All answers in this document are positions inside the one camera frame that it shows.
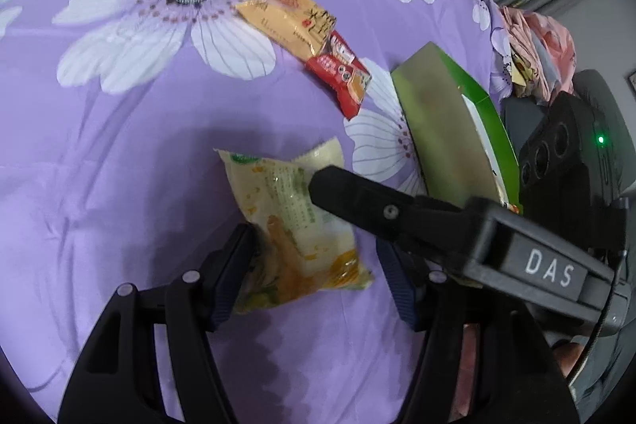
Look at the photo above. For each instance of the pink clothing pile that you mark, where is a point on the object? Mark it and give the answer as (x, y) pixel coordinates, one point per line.
(541, 36)

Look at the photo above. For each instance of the pale yellow snack packet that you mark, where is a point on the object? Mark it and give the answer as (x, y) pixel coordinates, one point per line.
(288, 205)

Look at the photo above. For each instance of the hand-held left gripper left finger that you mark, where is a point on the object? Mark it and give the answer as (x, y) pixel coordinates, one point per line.
(231, 280)

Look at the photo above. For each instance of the person's right hand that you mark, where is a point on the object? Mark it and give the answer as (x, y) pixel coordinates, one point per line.
(569, 357)

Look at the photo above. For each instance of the yellow rice cracker packet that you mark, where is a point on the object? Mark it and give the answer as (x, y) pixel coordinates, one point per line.
(283, 16)

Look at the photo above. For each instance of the green cardboard box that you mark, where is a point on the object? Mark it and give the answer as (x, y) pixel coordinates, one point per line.
(442, 131)

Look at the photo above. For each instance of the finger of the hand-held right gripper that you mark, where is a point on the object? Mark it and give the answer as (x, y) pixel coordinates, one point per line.
(372, 205)

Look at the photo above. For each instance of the purple floral bedsheet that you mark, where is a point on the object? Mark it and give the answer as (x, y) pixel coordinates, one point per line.
(124, 180)

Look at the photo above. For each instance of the red snack packet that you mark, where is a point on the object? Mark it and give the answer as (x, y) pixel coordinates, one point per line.
(338, 71)

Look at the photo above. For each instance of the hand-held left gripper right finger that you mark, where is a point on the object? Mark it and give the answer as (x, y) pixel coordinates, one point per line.
(400, 290)

